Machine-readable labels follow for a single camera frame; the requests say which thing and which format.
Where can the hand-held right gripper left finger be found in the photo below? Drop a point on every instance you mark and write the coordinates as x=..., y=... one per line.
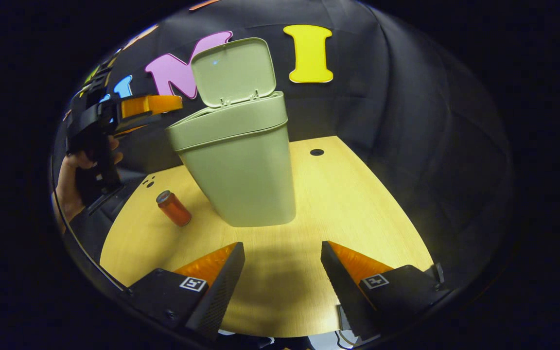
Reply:
x=219, y=287

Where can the wooden desktop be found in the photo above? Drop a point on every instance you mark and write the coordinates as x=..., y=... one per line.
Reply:
x=348, y=218

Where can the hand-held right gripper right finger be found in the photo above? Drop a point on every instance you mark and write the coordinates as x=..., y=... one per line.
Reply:
x=343, y=287

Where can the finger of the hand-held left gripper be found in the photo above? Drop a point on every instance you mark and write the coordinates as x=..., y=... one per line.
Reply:
x=151, y=104
x=129, y=130

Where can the orange pop can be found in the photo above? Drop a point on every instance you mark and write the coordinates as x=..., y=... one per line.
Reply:
x=175, y=209

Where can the green desktop garbage bin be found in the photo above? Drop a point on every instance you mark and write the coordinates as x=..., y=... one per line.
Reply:
x=241, y=165

